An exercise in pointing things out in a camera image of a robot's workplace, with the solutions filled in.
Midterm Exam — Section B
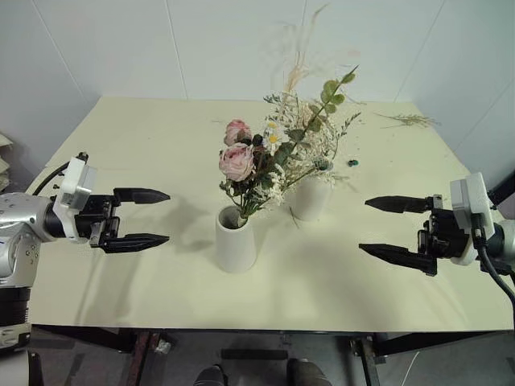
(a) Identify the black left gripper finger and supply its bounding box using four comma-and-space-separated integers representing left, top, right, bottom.
99, 233, 171, 254
113, 187, 171, 205

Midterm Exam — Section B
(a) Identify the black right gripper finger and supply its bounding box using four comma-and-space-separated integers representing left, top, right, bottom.
364, 195, 434, 215
358, 242, 439, 277

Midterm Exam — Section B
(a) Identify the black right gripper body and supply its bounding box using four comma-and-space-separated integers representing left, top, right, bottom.
416, 194, 471, 261

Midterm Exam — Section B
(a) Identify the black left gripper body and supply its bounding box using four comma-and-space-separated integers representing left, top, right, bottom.
73, 194, 122, 248

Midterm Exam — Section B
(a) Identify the black slanted bar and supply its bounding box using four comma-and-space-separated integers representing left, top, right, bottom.
487, 158, 515, 209

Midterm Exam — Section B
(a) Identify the short white vase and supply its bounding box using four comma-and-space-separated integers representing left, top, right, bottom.
292, 175, 332, 222

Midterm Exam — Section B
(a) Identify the loose dried grass sprig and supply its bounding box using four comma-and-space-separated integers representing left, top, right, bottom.
373, 112, 443, 129

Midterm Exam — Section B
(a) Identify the pink rose bouquet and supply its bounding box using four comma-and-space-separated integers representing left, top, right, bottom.
218, 118, 297, 221

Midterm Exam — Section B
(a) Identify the tall white vase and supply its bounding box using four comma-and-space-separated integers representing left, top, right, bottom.
215, 204, 258, 274

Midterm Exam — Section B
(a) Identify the crumpled beige cardboard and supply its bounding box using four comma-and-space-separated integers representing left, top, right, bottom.
0, 131, 14, 195

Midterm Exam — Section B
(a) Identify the dried green grass bouquet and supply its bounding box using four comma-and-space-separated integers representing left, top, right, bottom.
260, 3, 368, 195

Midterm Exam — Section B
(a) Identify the dark rounded shape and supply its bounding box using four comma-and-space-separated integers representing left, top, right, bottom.
286, 357, 334, 386
194, 363, 225, 386

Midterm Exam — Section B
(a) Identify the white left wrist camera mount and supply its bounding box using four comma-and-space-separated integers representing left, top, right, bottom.
49, 156, 98, 244

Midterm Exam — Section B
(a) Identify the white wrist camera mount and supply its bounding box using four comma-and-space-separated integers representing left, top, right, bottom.
49, 156, 98, 244
449, 172, 496, 267

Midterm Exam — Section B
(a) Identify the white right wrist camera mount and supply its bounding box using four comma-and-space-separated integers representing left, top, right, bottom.
449, 172, 496, 267

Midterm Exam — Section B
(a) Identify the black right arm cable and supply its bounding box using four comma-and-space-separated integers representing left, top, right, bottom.
471, 214, 515, 322

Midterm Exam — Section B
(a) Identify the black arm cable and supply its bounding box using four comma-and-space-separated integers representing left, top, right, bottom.
25, 160, 70, 198
471, 214, 515, 322

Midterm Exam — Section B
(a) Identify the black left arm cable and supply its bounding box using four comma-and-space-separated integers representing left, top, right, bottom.
25, 160, 70, 198

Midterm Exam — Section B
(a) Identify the thin white cord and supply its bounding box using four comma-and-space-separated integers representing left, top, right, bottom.
402, 350, 422, 386

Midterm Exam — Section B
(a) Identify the black metal table frame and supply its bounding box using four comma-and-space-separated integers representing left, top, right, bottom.
28, 323, 515, 386

